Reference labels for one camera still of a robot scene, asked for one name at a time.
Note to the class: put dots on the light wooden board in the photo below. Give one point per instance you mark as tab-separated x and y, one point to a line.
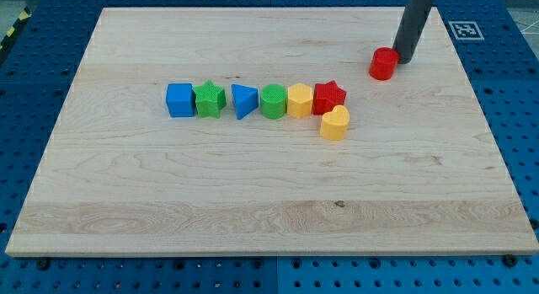
418	173

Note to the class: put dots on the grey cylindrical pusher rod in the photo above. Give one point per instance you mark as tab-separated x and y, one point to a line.
410	28

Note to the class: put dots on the white fiducial marker tag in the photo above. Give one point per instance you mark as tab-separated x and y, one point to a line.
466	30

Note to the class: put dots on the blue cube block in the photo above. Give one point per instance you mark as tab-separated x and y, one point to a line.
180	100

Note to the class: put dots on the red star block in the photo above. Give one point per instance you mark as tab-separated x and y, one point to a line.
326	96

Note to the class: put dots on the red cylinder block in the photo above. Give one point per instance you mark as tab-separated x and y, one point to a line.
383	63

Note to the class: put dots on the green star block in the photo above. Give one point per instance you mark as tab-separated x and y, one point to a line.
210	99

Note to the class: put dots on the yellow hexagon block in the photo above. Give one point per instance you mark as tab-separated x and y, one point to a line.
299	100

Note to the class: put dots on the yellow heart block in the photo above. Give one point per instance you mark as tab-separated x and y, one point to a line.
335	123

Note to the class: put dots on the yellow black hazard tape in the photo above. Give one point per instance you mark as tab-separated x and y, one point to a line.
15	30

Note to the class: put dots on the blue triangle block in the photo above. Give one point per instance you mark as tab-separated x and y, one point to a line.
245	99

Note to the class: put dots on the green cylinder block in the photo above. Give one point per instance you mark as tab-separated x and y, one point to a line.
273	101

